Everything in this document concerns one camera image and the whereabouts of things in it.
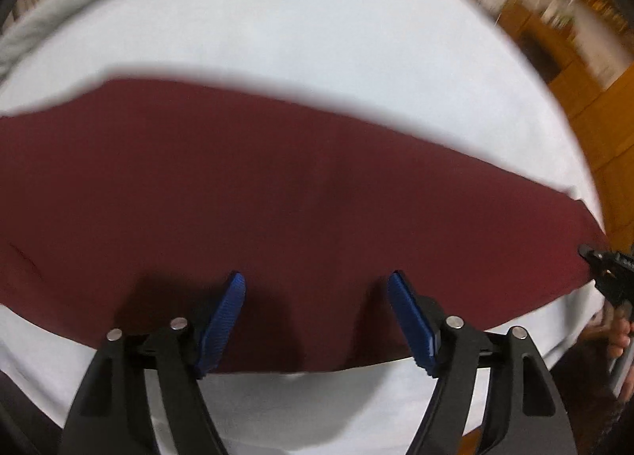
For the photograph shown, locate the maroon pants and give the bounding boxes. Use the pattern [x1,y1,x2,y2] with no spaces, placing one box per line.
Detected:
[0,78,610,374]

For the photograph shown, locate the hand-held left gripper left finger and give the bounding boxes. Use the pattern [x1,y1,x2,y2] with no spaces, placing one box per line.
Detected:
[59,271,247,455]

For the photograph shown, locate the person's right hand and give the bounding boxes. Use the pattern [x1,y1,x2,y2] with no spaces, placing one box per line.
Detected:
[607,315,634,359]

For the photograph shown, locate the wooden desk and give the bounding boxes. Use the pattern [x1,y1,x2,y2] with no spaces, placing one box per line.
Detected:
[498,0,588,86]

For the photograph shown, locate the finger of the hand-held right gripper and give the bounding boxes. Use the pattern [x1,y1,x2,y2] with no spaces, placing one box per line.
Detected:
[579,244,634,290]

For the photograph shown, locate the wooden cabinet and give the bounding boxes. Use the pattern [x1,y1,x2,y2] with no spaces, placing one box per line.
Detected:
[547,59,634,238]

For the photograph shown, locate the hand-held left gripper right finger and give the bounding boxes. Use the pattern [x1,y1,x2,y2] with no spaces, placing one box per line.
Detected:
[386,271,578,455]

